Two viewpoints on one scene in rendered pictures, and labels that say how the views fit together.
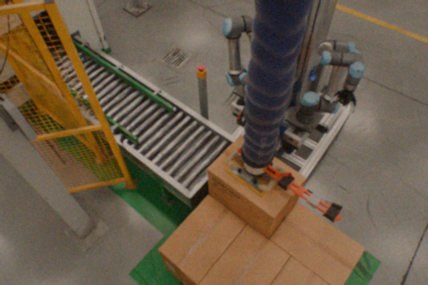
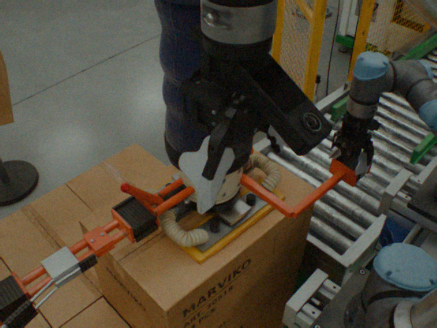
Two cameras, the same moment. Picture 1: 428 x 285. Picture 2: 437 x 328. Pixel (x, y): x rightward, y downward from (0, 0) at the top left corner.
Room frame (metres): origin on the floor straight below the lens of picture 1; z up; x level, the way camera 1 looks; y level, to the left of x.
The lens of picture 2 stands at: (1.38, -1.21, 1.92)
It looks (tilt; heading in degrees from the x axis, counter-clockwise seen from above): 42 degrees down; 94
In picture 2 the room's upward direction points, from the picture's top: straight up
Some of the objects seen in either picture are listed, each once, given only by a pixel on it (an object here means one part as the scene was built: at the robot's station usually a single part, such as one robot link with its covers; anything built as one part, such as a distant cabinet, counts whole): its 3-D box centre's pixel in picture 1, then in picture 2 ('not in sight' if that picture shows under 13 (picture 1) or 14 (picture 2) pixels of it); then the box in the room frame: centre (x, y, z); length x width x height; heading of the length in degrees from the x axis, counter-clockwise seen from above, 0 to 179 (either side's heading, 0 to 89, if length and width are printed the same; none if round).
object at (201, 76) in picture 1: (204, 107); not in sight; (2.28, 0.08, 0.50); 0.07 x 0.07 x 1.00; 48
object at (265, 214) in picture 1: (254, 186); (202, 247); (1.27, -0.30, 0.74); 0.60 x 0.40 x 0.40; 48
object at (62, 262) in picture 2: (313, 201); (61, 267); (0.98, -0.64, 1.07); 0.07 x 0.07 x 0.04; 47
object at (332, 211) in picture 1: (331, 214); (7, 298); (0.89, -0.73, 1.07); 0.08 x 0.07 x 0.05; 47
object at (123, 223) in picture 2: (285, 181); (135, 218); (1.13, -0.48, 1.07); 0.10 x 0.08 x 0.06; 137
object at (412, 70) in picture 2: (248, 80); (409, 79); (1.78, -0.26, 1.37); 0.11 x 0.11 x 0.08; 14
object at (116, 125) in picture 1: (77, 101); (399, 59); (2.34, 1.30, 0.60); 1.60 x 0.10 x 0.09; 48
